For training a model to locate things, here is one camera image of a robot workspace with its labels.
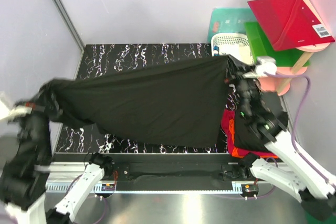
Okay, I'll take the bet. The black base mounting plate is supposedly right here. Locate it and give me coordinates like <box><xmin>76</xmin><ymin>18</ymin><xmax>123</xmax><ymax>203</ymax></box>
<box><xmin>52</xmin><ymin>153</ymin><xmax>270</xmax><ymax>192</ymax></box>

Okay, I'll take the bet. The purple cable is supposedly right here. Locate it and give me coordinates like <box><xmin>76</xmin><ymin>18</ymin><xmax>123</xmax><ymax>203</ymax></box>
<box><xmin>217</xmin><ymin>70</ymin><xmax>336</xmax><ymax>201</ymax></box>
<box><xmin>65</xmin><ymin>174</ymin><xmax>111</xmax><ymax>224</ymax></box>

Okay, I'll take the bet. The teal plastic board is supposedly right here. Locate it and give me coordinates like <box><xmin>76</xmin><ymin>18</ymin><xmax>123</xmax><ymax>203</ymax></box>
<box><xmin>207</xmin><ymin>7</ymin><xmax>257</xmax><ymax>43</ymax></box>

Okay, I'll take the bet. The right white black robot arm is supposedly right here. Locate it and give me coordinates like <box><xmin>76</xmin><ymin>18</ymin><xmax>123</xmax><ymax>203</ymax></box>
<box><xmin>225</xmin><ymin>61</ymin><xmax>335</xmax><ymax>221</ymax></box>

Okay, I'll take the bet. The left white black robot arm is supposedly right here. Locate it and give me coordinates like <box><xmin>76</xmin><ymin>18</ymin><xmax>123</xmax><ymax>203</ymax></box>
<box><xmin>1</xmin><ymin>91</ymin><xmax>118</xmax><ymax>223</ymax></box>

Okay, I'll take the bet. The orange t shirt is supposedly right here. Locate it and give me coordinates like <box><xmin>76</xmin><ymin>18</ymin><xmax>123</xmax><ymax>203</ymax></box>
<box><xmin>227</xmin><ymin>119</ymin><xmax>278</xmax><ymax>158</ymax></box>

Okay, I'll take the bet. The white plastic laundry basket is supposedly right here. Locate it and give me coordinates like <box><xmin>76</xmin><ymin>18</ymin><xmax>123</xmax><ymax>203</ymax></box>
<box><xmin>211</xmin><ymin>33</ymin><xmax>254</xmax><ymax>65</ymax></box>

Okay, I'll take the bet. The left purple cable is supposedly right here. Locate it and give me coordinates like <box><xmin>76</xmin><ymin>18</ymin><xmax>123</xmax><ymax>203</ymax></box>
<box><xmin>65</xmin><ymin>174</ymin><xmax>111</xmax><ymax>224</ymax></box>

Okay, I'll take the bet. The aluminium frame rail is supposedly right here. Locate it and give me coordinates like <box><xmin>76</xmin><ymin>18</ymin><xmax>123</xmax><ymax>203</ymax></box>
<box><xmin>34</xmin><ymin>165</ymin><xmax>322</xmax><ymax>193</ymax></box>

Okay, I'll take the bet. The green plastic sheet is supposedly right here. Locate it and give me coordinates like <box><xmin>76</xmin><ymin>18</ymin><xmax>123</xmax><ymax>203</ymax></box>
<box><xmin>244</xmin><ymin>22</ymin><xmax>303</xmax><ymax>67</ymax></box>

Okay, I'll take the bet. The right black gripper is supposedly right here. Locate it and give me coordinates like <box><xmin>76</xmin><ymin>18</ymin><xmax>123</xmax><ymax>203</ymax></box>
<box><xmin>223</xmin><ymin>55</ymin><xmax>258</xmax><ymax>116</ymax></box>

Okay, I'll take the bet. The left corner aluminium post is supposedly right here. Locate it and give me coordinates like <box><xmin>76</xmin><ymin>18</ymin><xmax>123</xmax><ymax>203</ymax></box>
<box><xmin>52</xmin><ymin>0</ymin><xmax>85</xmax><ymax>52</ymax></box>

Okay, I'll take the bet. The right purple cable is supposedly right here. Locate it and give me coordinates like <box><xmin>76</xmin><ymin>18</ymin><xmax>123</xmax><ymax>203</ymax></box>
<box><xmin>217</xmin><ymin>70</ymin><xmax>336</xmax><ymax>201</ymax></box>

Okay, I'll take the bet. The red plastic sheet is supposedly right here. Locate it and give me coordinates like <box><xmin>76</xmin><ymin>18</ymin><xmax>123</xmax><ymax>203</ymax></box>
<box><xmin>248</xmin><ymin>0</ymin><xmax>335</xmax><ymax>51</ymax></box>

